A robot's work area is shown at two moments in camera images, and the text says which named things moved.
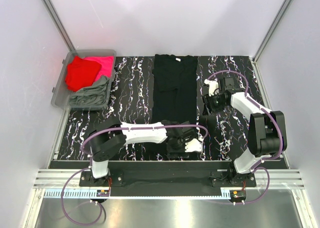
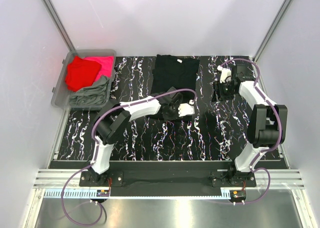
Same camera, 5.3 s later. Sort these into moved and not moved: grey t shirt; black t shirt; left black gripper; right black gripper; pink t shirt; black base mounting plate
Moved: left black gripper; right black gripper
Not moved: pink t shirt; grey t shirt; black t shirt; black base mounting plate
